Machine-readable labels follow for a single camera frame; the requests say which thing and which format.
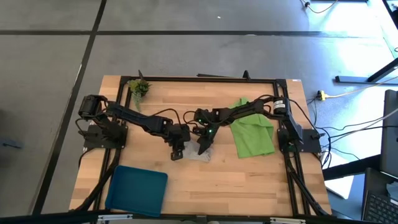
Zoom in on small potted artificial plant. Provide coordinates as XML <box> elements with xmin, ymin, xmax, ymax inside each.
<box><xmin>127</xmin><ymin>78</ymin><xmax>152</xmax><ymax>113</ymax></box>

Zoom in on white paper sheet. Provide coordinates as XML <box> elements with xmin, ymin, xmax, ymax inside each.
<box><xmin>322</xmin><ymin>151</ymin><xmax>355</xmax><ymax>200</ymax></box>

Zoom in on black stand leg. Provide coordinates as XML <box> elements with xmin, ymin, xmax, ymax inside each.
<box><xmin>335</xmin><ymin>57</ymin><xmax>398</xmax><ymax>84</ymax></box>

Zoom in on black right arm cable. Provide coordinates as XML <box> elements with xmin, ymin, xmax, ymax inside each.
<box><xmin>182</xmin><ymin>94</ymin><xmax>317</xmax><ymax>133</ymax></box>

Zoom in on black cable with plug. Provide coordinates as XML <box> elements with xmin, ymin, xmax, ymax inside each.
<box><xmin>300</xmin><ymin>0</ymin><xmax>338</xmax><ymax>14</ymax></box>

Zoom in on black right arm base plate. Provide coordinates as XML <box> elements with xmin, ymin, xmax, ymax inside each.
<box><xmin>277</xmin><ymin>127</ymin><xmax>323</xmax><ymax>154</ymax></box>

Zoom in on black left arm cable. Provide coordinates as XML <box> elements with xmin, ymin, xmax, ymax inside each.
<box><xmin>149</xmin><ymin>108</ymin><xmax>183</xmax><ymax>127</ymax></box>

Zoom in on black laptop keyboard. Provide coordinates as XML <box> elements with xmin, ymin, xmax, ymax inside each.
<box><xmin>362</xmin><ymin>167</ymin><xmax>398</xmax><ymax>224</ymax></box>

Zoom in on yellow plug with pale cable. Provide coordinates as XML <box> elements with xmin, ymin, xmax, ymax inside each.
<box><xmin>316</xmin><ymin>76</ymin><xmax>398</xmax><ymax>101</ymax></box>

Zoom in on grey microfiber towel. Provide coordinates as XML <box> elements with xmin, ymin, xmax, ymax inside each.
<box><xmin>183</xmin><ymin>141</ymin><xmax>214</xmax><ymax>162</ymax></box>

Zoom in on black floor cables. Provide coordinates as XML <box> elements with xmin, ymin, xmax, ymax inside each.
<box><xmin>306</xmin><ymin>98</ymin><xmax>388</xmax><ymax>170</ymax></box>

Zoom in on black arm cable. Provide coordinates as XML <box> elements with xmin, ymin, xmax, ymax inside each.
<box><xmin>182</xmin><ymin>94</ymin><xmax>317</xmax><ymax>133</ymax></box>
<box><xmin>149</xmin><ymin>108</ymin><xmax>183</xmax><ymax>127</ymax></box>

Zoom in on silver metal bracket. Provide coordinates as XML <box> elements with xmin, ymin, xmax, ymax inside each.
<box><xmin>98</xmin><ymin>213</ymin><xmax>133</xmax><ymax>222</ymax></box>
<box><xmin>269</xmin><ymin>217</ymin><xmax>307</xmax><ymax>224</ymax></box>

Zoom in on green microfiber towel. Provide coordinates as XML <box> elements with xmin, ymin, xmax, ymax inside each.
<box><xmin>229</xmin><ymin>97</ymin><xmax>277</xmax><ymax>159</ymax></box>

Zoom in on dark monitor panel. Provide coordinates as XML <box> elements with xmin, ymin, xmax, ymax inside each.
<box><xmin>379</xmin><ymin>89</ymin><xmax>398</xmax><ymax>179</ymax></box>

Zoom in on dark floor beam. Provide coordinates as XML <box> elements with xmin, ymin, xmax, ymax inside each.
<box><xmin>322</xmin><ymin>154</ymin><xmax>382</xmax><ymax>181</ymax></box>

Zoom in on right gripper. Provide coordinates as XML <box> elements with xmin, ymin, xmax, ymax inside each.
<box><xmin>198</xmin><ymin>119</ymin><xmax>223</xmax><ymax>156</ymax></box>

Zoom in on blue plastic tray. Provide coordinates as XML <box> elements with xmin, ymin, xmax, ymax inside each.
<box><xmin>104</xmin><ymin>164</ymin><xmax>169</xmax><ymax>218</ymax></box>

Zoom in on black aluminium table frame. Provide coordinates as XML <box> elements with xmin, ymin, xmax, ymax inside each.
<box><xmin>70</xmin><ymin>70</ymin><xmax>333</xmax><ymax>218</ymax></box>

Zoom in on grey floor object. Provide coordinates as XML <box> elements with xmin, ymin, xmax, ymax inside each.
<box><xmin>0</xmin><ymin>138</ymin><xmax>24</xmax><ymax>149</ymax></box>

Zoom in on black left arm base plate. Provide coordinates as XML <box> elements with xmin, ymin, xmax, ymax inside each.
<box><xmin>77</xmin><ymin>124</ymin><xmax>129</xmax><ymax>149</ymax></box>

